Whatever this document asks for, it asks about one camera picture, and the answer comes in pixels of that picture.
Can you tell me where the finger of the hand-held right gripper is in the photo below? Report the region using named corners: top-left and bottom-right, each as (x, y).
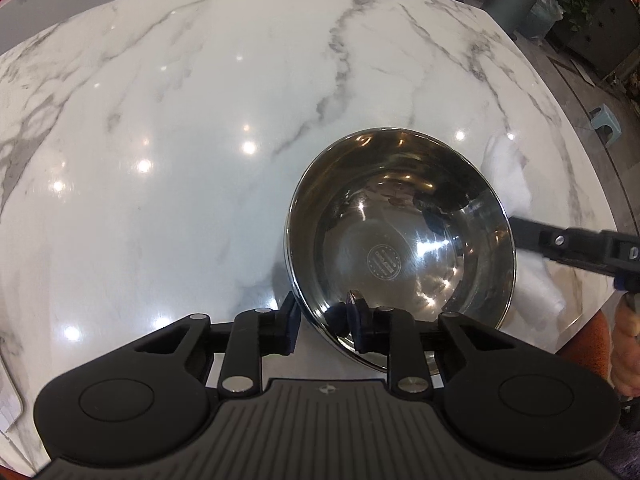
top-left (509, 216), bottom-right (568, 261)

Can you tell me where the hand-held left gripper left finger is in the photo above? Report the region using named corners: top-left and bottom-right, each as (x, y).
top-left (132, 291), bottom-right (301, 397)

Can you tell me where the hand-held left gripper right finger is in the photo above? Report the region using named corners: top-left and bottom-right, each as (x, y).
top-left (345, 290), bottom-right (518, 395)

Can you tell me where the white towel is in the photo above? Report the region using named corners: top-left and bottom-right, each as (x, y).
top-left (479, 132), bottom-right (568, 322)

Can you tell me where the steel bowl with blue outside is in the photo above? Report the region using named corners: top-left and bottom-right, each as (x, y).
top-left (284, 127), bottom-right (517, 372)

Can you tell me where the person's right hand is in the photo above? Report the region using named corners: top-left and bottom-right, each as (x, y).
top-left (611, 296), bottom-right (640, 397)

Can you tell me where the orange chair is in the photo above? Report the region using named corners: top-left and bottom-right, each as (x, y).
top-left (552, 310), bottom-right (618, 391)

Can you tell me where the small grey step stool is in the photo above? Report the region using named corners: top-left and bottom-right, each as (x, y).
top-left (590, 103), bottom-right (624, 147)

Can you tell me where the dark cabinet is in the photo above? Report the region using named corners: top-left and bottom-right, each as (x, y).
top-left (547, 0), bottom-right (640, 80)

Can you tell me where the blue plastic bag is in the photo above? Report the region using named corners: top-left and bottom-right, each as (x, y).
top-left (527, 0), bottom-right (566, 41)

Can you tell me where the grey trash bin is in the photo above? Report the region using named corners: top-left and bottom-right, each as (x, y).
top-left (482, 0), bottom-right (547, 36)

